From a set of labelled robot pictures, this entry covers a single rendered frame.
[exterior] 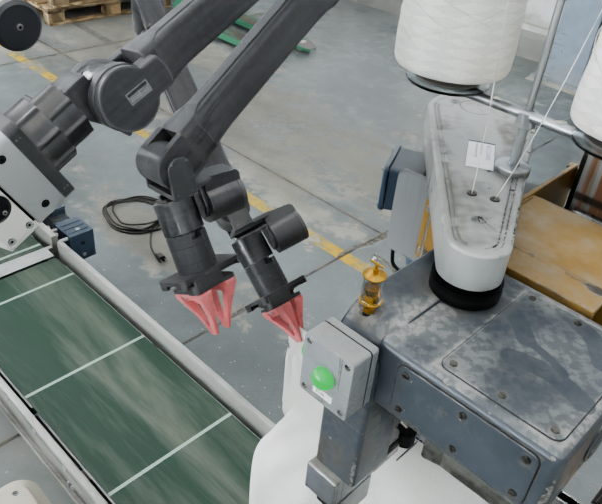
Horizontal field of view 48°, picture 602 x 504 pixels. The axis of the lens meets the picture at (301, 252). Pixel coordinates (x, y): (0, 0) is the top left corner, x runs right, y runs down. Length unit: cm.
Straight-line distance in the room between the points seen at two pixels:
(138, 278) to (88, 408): 115
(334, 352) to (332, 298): 220
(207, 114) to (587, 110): 46
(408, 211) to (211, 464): 94
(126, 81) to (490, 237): 46
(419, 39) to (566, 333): 42
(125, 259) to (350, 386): 247
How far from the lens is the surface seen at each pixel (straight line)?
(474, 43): 93
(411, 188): 117
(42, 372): 212
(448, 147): 103
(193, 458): 185
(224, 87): 92
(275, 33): 95
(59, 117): 82
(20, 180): 80
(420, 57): 94
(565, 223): 108
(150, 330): 219
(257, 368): 261
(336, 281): 306
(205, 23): 89
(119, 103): 82
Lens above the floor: 185
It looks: 35 degrees down
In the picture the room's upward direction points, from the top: 6 degrees clockwise
